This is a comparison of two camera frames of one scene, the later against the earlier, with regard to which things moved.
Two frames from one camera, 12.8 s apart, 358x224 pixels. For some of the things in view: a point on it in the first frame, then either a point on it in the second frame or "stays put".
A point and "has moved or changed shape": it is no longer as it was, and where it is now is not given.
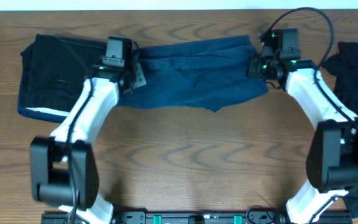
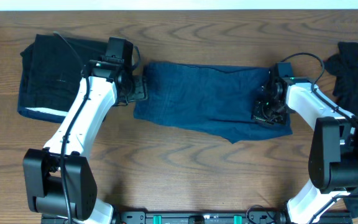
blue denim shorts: x=204 y=75 has moved or changed shape
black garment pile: x=355 y=66 stays put
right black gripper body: x=261 y=67 to x=270 y=112
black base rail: x=181 y=218 stays put
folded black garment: x=53 y=69 stays put
